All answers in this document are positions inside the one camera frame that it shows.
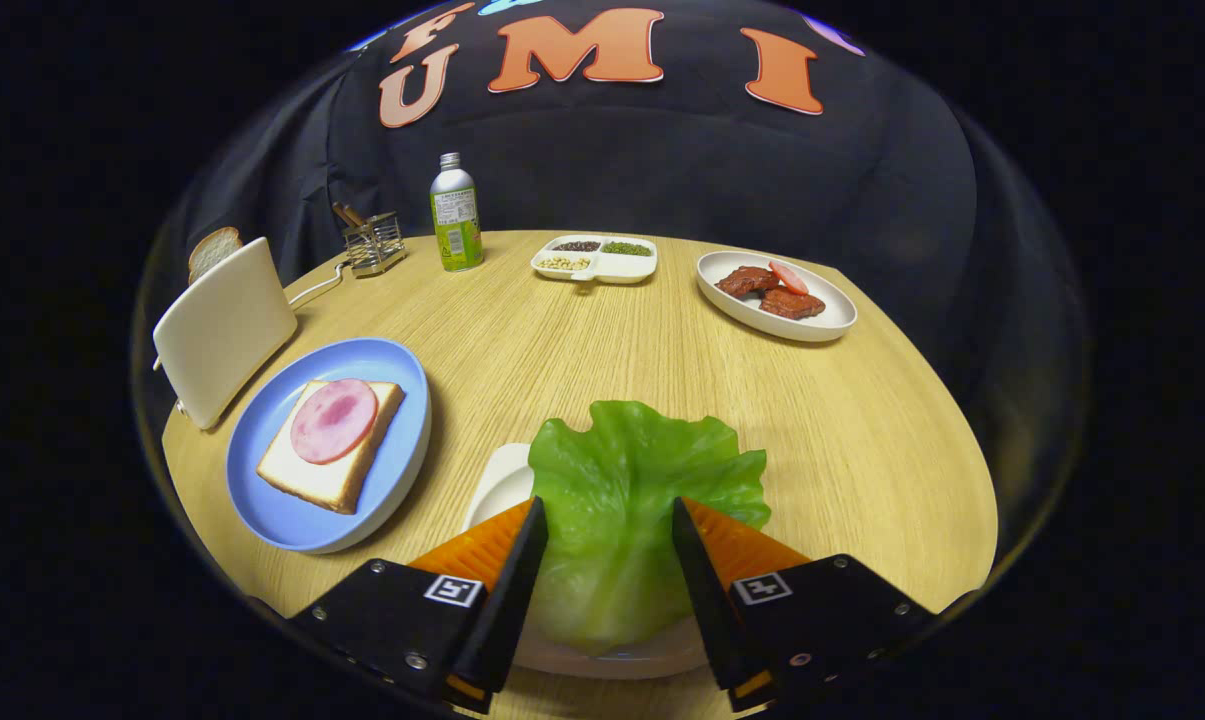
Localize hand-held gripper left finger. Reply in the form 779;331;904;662
287;497;550;716

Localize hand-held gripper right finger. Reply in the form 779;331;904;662
670;497;948;713

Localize green lettuce leaf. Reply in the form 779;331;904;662
527;400;773;656

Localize toasted bread slice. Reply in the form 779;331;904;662
187;227;244;286

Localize white rounded square plate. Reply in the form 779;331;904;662
460;443;713;681

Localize square white bread slice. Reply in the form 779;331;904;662
256;379;407;516

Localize blue plate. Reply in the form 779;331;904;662
225;337;433;555

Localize round pink ham slice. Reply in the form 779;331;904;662
290;378;379;466

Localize white oval plate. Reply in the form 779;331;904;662
695;250;859;344

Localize brown meat piece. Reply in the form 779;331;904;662
759;286;827;321
714;265;781;299

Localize white divided dish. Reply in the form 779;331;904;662
530;234;659;285

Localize silver bottle green label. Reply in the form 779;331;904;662
429;152;484;273

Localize white toaster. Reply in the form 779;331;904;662
152;237;299;431

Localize black backdrop cloth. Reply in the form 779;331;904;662
147;0;1088;561

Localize white toaster cable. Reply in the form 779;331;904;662
287;258;353;309

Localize wire mesh utensil basket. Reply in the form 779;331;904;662
341;211;408;278

